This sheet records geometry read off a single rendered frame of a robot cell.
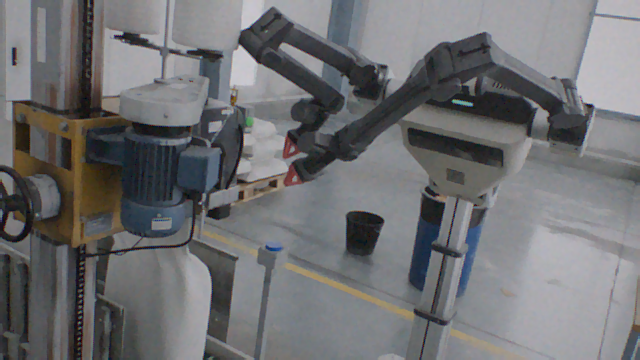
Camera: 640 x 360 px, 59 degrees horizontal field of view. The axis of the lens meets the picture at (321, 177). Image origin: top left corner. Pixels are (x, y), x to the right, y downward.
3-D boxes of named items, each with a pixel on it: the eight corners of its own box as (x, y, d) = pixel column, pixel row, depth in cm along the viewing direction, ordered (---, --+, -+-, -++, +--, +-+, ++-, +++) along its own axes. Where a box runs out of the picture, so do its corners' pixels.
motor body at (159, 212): (196, 231, 143) (205, 135, 136) (150, 247, 130) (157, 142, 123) (153, 213, 150) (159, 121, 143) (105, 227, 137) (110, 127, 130)
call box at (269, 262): (287, 263, 203) (289, 248, 201) (274, 270, 196) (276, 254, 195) (269, 256, 207) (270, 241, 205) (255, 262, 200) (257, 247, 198)
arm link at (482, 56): (487, 59, 111) (478, 17, 115) (432, 90, 120) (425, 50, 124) (591, 119, 139) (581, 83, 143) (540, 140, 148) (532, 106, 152)
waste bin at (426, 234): (481, 283, 400) (502, 197, 382) (459, 310, 357) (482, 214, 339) (417, 261, 422) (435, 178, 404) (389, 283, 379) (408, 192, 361)
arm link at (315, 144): (361, 157, 150) (357, 128, 153) (332, 145, 142) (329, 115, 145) (327, 171, 157) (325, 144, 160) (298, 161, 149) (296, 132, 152)
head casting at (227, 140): (237, 186, 188) (247, 97, 180) (185, 201, 167) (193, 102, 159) (171, 163, 201) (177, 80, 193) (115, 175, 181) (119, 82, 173)
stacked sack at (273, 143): (293, 151, 539) (295, 136, 535) (250, 161, 482) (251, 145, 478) (256, 140, 559) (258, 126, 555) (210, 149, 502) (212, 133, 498)
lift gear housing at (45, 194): (61, 222, 137) (62, 178, 134) (39, 228, 132) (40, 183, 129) (33, 209, 141) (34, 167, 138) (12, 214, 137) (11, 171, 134)
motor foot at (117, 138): (152, 166, 140) (154, 132, 137) (112, 174, 130) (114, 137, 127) (125, 157, 144) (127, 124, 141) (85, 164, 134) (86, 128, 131)
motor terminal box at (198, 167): (218, 192, 141) (222, 147, 138) (206, 205, 131) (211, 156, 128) (185, 187, 142) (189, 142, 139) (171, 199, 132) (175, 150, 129)
